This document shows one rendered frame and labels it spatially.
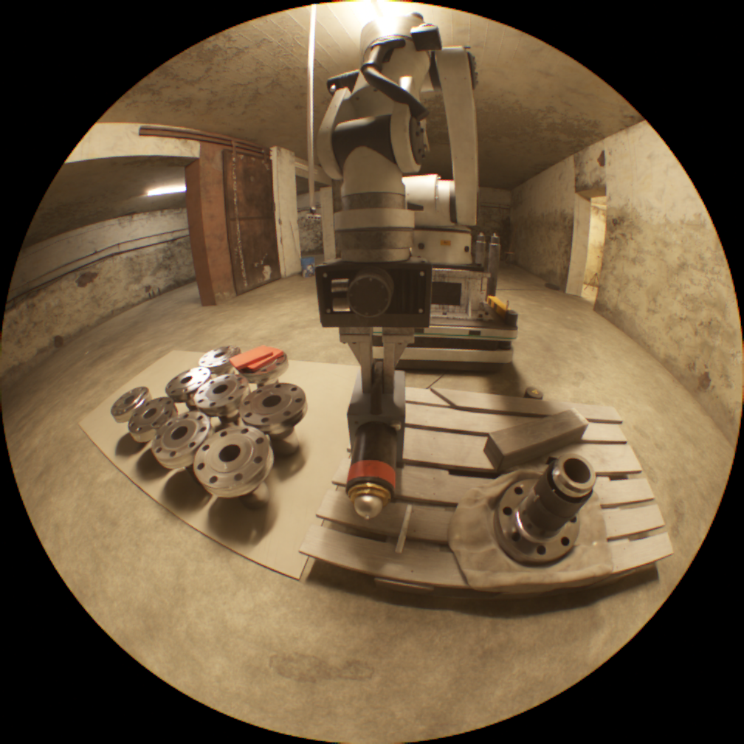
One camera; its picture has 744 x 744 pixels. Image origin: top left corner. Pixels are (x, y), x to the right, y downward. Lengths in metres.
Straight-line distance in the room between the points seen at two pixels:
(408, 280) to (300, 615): 0.87
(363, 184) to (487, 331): 1.15
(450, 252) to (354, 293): 1.18
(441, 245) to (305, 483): 1.36
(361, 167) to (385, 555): 0.83
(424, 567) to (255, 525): 0.56
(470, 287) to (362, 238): 1.16
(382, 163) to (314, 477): 0.96
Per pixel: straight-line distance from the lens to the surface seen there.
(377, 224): 0.47
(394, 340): 0.56
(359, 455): 0.55
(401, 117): 0.51
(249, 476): 0.74
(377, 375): 0.63
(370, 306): 0.41
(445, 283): 1.53
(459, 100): 1.15
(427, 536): 0.71
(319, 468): 1.01
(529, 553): 0.71
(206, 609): 0.94
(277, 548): 0.88
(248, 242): 4.95
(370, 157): 0.51
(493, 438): 0.85
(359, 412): 0.60
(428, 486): 0.79
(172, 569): 1.05
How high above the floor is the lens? 0.79
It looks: 31 degrees down
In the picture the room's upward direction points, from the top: 2 degrees counter-clockwise
